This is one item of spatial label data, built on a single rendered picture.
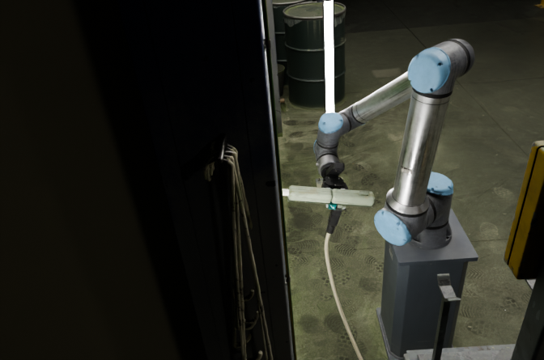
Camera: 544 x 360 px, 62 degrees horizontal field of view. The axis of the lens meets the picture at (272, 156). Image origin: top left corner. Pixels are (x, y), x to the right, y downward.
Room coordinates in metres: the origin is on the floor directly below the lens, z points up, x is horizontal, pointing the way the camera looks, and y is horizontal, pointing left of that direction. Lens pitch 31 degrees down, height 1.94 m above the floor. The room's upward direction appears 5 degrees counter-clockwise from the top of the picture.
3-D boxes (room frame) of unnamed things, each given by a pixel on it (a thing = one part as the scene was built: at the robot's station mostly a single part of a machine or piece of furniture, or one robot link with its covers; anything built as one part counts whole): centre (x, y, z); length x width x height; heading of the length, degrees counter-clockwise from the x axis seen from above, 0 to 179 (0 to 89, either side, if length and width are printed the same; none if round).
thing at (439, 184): (1.40, -0.60, 0.83); 0.17 x 0.15 x 0.18; 127
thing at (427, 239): (1.40, -0.60, 0.69); 0.19 x 0.19 x 0.10
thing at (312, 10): (4.21, -0.51, 0.86); 0.54 x 0.54 x 0.01
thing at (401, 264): (1.40, -0.60, 0.32); 0.31 x 0.31 x 0.64; 88
